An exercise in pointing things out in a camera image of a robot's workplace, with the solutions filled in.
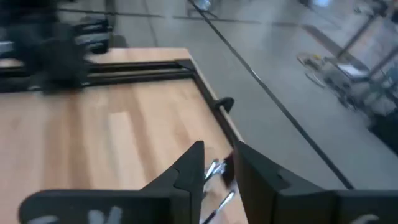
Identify clear acrylic brush organizer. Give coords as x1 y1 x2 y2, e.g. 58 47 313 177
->
201 146 249 224

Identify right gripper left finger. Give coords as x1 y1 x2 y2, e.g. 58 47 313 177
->
141 140 206 224

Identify makeup brush silver ferrule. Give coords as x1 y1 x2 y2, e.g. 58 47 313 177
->
204 159 227 182

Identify background equipment rack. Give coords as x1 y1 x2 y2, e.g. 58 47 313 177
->
297 51 398 131

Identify black aluminium rig frame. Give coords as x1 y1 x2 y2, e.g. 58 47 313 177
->
0 58 244 147

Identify black frame handle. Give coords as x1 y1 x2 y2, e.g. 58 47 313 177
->
213 96 235 114

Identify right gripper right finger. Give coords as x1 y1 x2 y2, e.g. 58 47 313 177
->
233 141 337 224

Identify thin black makeup brush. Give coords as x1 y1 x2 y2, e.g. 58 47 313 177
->
201 190 236 224

